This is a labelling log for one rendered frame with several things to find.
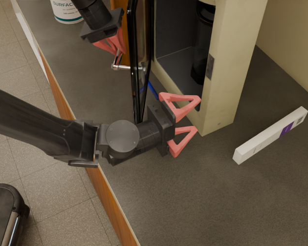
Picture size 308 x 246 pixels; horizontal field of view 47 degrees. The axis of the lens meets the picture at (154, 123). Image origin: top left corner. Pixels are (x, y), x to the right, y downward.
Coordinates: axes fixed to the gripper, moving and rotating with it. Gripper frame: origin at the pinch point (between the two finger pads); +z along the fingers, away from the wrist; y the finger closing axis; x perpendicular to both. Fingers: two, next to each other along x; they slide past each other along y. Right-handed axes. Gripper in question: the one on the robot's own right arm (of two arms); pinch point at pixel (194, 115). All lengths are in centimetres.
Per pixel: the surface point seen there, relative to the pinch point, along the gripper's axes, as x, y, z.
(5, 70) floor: 182, -117, -39
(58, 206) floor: 61, -119, -38
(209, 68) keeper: 11.4, -1.1, 11.3
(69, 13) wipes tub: 79, -21, -5
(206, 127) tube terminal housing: 10.2, -23.0, 12.1
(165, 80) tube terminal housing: 31.8, -22.3, 10.9
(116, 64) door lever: 21.5, 0.6, -8.0
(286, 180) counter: -12.3, -27.3, 23.3
